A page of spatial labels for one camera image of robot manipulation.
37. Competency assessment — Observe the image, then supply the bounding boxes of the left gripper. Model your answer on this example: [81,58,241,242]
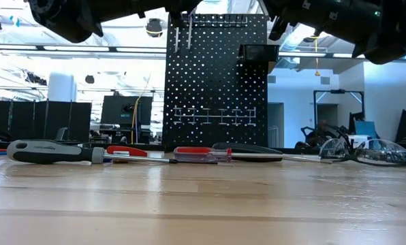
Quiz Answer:
[134,0,204,18]

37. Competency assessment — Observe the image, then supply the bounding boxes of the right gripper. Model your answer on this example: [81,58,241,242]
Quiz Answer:
[262,0,384,42]

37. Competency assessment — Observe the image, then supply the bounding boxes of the blue black handled screwdriver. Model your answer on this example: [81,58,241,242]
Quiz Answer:
[187,16,193,50]

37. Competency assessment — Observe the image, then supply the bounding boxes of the grey black flathead screwdriver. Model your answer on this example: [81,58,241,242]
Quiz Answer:
[6,138,219,165]

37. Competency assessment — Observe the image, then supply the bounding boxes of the black hanging parts bin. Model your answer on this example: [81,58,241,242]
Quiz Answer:
[237,43,281,74]

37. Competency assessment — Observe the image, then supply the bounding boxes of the black metal pegboard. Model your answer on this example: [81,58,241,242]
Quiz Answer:
[161,12,269,152]

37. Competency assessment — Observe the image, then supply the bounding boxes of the person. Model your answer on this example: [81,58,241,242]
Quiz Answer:
[311,118,332,147]

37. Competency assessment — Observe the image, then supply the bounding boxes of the black computer monitor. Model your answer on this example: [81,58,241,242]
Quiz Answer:
[100,95,154,125]

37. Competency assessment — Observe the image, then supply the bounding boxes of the white round pillar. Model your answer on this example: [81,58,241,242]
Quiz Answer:
[47,71,78,102]

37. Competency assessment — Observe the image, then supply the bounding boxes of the clear safety glasses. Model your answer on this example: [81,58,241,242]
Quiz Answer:
[317,137,406,169]

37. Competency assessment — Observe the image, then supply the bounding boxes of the black room divider panels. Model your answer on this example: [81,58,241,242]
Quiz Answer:
[0,99,92,143]

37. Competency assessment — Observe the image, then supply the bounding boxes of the steel multi-hook tool rail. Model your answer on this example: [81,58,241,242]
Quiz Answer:
[170,13,250,28]

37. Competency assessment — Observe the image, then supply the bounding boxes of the yellow ceiling pendant cord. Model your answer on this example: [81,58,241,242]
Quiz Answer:
[312,35,322,78]

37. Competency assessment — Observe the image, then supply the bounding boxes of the black metal frame stand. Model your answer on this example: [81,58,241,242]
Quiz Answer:
[313,88,365,130]

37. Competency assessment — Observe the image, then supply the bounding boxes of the steel ring tool holder rail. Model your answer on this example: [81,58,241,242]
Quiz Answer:
[172,105,258,127]

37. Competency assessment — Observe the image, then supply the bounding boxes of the yellow hanging cable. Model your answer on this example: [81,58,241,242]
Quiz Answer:
[130,70,153,144]

